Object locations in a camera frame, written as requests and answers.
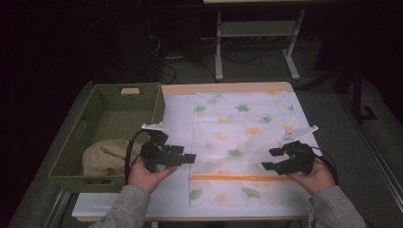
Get left hand-held gripper cable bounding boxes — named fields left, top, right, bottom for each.
left=124, top=127, right=150, bottom=185

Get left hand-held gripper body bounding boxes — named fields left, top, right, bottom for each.
left=140, top=122, right=179, bottom=174

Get beige cloth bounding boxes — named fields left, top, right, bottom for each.
left=81, top=138, right=144, bottom=177

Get person's right hand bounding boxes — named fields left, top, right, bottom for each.
left=286, top=158, right=336, bottom=196

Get green woven basket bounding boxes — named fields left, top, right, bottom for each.
left=48, top=82, right=166, bottom=194

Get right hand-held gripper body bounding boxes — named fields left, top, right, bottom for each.
left=275, top=124, right=319, bottom=176

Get white table mat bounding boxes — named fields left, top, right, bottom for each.
left=71, top=93, right=325, bottom=219

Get white metal desk frame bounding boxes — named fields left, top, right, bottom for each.
left=214, top=9, right=307, bottom=82

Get dark metal stand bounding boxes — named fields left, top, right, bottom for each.
left=335, top=63, right=380, bottom=124

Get person's left hand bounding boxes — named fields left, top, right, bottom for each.
left=127, top=158, right=179, bottom=194

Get white leaf-print zipper bag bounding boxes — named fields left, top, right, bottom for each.
left=188, top=89, right=314, bottom=209

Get black floor cables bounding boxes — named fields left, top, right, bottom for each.
left=157, top=47, right=264, bottom=86

